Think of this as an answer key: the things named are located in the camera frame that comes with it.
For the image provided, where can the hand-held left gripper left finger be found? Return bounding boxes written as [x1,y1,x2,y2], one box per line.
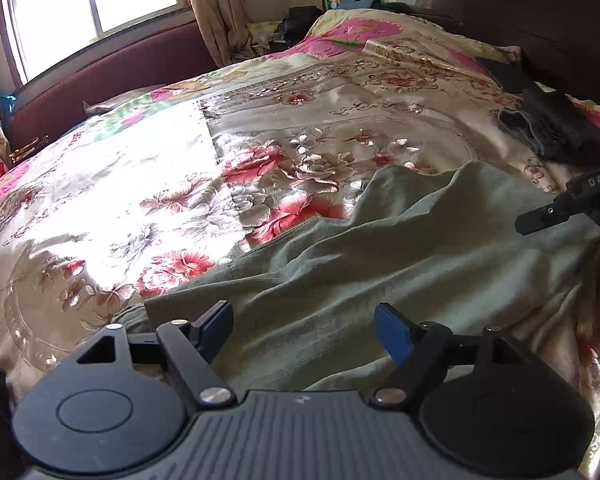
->
[75,300,236,409]

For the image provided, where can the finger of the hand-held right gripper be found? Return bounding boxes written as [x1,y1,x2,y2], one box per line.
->
[515,200,575,236]

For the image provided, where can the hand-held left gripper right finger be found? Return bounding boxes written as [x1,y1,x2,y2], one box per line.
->
[372,302,532,408]

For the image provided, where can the grey-green pants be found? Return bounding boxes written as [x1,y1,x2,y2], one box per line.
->
[112,160,600,397]

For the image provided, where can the dark clothes pile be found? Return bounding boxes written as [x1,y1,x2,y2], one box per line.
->
[497,85,600,167]

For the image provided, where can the black folded cloth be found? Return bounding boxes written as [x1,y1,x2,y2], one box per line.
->
[477,56,537,94]

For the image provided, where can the floral satin blanket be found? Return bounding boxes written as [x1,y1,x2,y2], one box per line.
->
[0,10,600,480]

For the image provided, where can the dark wooden headboard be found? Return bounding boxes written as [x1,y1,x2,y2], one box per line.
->
[350,0,600,111]

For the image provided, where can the printed pillow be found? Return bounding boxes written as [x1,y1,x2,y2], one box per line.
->
[84,84,167,113]

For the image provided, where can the gold-coloured tray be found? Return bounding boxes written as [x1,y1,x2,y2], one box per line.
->
[9,135,50,162]

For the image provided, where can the pale printed cloth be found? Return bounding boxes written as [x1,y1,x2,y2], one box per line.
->
[245,20,282,57]

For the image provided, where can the black bag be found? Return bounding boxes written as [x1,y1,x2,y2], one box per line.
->
[278,6,327,47]

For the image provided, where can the plain beige curtain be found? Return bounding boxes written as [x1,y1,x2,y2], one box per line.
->
[179,0,252,64]

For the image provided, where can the window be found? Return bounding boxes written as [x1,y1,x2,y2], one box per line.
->
[0,0,192,84]

